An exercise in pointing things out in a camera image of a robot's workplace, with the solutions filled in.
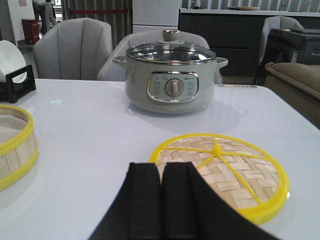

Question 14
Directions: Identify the brown sofa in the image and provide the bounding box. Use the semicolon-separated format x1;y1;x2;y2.
264;62;320;128

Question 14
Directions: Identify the glass pot lid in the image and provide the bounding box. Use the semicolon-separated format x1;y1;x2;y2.
126;29;217;65

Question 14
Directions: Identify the bamboo steamer tray centre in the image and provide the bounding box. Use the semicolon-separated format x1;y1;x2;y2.
0;104;39;190

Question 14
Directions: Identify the grey electric cooking pot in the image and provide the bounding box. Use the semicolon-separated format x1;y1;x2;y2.
113;56;228;114

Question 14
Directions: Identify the woven bamboo steamer lid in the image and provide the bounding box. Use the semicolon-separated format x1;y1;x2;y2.
149;133;290;225

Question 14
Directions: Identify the red bin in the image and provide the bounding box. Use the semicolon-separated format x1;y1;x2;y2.
21;18;40;45

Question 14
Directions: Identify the person in background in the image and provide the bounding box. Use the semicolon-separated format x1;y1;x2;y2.
32;0;57;36

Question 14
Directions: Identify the grey armchair middle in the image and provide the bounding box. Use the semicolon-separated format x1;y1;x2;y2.
97;29;223;84

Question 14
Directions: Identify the grey armchair left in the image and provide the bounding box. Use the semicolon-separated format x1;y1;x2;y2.
33;17;113;81

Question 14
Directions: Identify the grey armchair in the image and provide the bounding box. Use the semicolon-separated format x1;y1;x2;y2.
33;17;113;81
257;16;304;66
97;29;223;84

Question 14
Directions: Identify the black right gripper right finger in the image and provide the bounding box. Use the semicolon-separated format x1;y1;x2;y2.
162;162;276;240

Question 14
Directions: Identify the black bowl rack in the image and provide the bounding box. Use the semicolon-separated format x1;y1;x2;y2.
0;64;37;103

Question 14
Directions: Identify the black box on sofa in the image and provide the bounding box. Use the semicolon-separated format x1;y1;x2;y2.
253;28;320;84

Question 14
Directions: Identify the white bowl rightmost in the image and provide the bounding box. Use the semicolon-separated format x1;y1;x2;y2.
0;40;26;83

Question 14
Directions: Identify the dark counter cabinet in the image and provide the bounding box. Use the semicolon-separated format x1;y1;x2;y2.
179;8;320;77

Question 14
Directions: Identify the grey armchair far right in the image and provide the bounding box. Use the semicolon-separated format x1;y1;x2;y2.
257;16;304;66

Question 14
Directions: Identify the white refrigerator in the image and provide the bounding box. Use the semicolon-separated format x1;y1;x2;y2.
132;0;180;33

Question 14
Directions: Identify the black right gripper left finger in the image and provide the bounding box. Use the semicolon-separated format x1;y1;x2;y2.
93;162;162;240

